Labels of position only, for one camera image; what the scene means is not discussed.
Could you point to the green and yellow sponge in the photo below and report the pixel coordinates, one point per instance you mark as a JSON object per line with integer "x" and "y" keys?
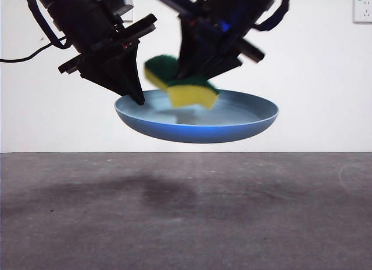
{"x": 186, "y": 94}

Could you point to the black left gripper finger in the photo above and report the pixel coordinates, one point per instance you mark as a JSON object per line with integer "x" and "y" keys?
{"x": 113, "y": 75}
{"x": 136, "y": 78}

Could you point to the blue round plate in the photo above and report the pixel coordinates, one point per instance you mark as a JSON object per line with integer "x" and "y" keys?
{"x": 197, "y": 127}

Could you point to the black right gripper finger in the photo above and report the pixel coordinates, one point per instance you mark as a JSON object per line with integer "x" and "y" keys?
{"x": 218, "y": 61}
{"x": 191, "y": 46}

